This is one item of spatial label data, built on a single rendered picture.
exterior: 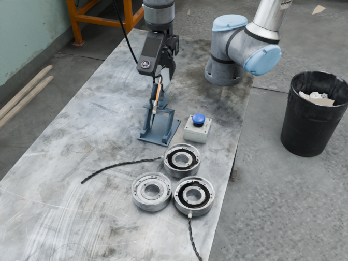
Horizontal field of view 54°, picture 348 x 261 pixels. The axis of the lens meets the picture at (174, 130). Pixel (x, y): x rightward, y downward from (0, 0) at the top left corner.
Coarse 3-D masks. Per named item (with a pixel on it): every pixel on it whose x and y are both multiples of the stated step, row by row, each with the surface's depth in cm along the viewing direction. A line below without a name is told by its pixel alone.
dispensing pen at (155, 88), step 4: (160, 72) 97; (160, 76) 97; (160, 80) 97; (156, 84) 96; (152, 88) 97; (156, 88) 96; (152, 92) 97; (156, 92) 96; (152, 96) 97; (156, 104) 98; (156, 108) 99; (152, 120) 100; (152, 124) 100
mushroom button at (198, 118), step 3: (195, 114) 103; (198, 114) 103; (201, 114) 103; (192, 117) 103; (195, 117) 102; (198, 117) 102; (201, 117) 102; (204, 117) 103; (192, 120) 103; (195, 120) 102; (198, 120) 102; (201, 120) 102; (204, 120) 102; (198, 123) 102
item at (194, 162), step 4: (172, 152) 98; (176, 152) 98; (188, 152) 98; (192, 152) 98; (168, 156) 97; (192, 156) 97; (168, 160) 96; (192, 160) 96; (196, 160) 96; (172, 164) 95; (192, 164) 95; (196, 164) 95; (176, 168) 94; (180, 168) 94; (184, 168) 94; (188, 168) 94
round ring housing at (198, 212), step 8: (192, 176) 90; (176, 184) 88; (208, 184) 89; (184, 192) 88; (192, 192) 90; (200, 192) 88; (176, 200) 85; (200, 200) 86; (184, 208) 83; (200, 208) 83; (208, 208) 84
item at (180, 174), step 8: (176, 144) 99; (184, 144) 99; (168, 152) 98; (184, 152) 98; (176, 160) 98; (184, 160) 99; (200, 160) 95; (168, 168) 93; (192, 168) 92; (176, 176) 93; (184, 176) 93
